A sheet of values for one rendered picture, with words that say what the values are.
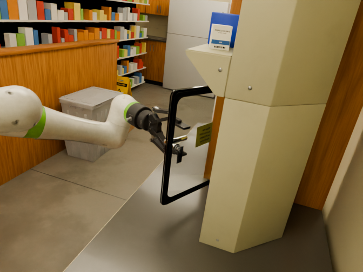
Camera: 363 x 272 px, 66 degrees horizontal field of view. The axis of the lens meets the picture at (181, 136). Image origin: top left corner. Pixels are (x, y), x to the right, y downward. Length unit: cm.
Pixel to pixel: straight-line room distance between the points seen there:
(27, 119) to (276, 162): 67
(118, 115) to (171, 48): 488
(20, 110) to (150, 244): 52
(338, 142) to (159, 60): 538
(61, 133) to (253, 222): 70
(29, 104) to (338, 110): 96
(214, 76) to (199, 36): 508
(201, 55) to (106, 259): 61
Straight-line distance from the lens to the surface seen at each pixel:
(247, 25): 68
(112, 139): 116
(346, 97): 109
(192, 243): 94
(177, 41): 592
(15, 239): 241
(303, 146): 86
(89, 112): 292
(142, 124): 104
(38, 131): 103
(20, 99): 83
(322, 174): 119
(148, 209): 104
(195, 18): 580
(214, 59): 70
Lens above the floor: 160
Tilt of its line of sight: 24 degrees down
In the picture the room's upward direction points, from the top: 7 degrees clockwise
